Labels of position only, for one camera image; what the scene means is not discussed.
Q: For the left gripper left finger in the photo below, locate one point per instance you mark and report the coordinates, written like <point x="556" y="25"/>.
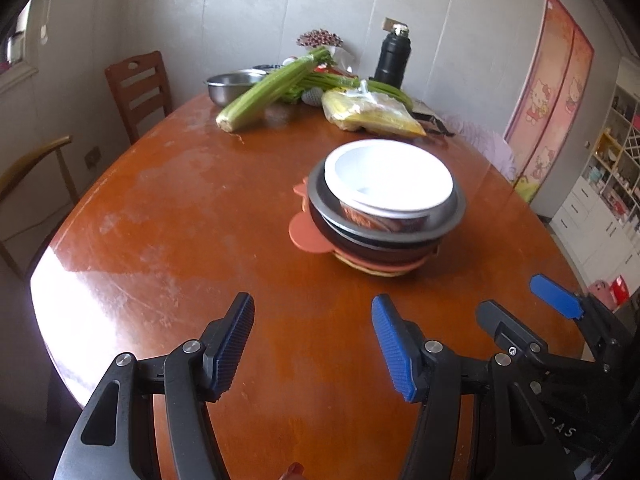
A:
<point x="114" y="437"/>

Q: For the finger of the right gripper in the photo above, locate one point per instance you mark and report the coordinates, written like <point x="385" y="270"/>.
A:
<point x="609" y="341"/>
<point x="521" y="345"/>

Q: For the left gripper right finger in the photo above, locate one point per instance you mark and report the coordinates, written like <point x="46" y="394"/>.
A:
<point x="435" y="378"/>

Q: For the yellow shell-shaped plate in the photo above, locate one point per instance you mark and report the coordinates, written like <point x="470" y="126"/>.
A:
<point x="381" y="271"/>

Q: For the steel round pan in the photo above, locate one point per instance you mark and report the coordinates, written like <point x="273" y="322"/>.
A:
<point x="373" y="251"/>

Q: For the steel mixing bowl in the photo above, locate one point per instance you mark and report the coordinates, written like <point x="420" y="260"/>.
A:
<point x="437" y="225"/>

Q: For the terracotta bear-shaped plate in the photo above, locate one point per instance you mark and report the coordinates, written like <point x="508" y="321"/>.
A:
<point x="305" y="235"/>

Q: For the red paper bowl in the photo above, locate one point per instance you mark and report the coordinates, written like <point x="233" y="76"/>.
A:
<point x="387" y="185"/>

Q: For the person left hand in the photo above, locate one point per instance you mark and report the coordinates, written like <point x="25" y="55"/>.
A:
<point x="294" y="472"/>

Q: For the pink piggy toy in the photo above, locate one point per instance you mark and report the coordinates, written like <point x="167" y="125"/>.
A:
<point x="601" y="290"/>

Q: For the white shelf cabinet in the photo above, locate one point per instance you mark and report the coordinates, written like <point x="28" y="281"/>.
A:
<point x="598" y="223"/>

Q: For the pink cloth on chair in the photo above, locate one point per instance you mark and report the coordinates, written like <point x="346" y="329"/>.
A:
<point x="489" y="143"/>

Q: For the black folding stand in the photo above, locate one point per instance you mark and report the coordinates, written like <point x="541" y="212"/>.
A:
<point x="431" y="124"/>

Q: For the pink cartoon door curtain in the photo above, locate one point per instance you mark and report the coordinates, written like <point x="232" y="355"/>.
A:
<point x="550" y="100"/>

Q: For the bagged yellow noodles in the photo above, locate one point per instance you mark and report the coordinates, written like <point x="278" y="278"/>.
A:
<point x="365" y="108"/>

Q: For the curved light wooden chair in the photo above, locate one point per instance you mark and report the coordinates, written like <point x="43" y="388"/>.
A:
<point x="37" y="191"/>

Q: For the black thermos bottle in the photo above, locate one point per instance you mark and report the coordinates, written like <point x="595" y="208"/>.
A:
<point x="394" y="56"/>

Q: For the celery bunch rear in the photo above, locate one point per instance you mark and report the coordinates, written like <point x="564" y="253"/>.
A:
<point x="329" y="81"/>

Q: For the celery bunch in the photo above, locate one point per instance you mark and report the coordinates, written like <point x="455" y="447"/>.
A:
<point x="249" y="105"/>
<point x="329" y="81"/>

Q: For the celery bunch front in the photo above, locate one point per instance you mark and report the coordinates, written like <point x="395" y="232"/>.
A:
<point x="249" y="105"/>

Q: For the steel bowl at rear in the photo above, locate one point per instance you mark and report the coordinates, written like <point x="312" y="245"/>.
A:
<point x="225" y="88"/>

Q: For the dried flower bouquet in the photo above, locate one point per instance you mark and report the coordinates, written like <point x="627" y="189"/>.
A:
<point x="319" y="37"/>

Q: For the brown slatted wooden chair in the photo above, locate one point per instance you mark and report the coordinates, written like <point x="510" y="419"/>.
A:
<point x="140" y="87"/>

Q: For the window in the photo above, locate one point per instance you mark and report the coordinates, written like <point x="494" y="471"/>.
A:
<point x="19" y="49"/>

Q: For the lower wall socket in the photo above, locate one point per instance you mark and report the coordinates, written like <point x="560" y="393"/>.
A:
<point x="93" y="157"/>

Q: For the wall power outlet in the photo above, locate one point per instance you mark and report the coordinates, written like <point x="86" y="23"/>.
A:
<point x="389" y="24"/>

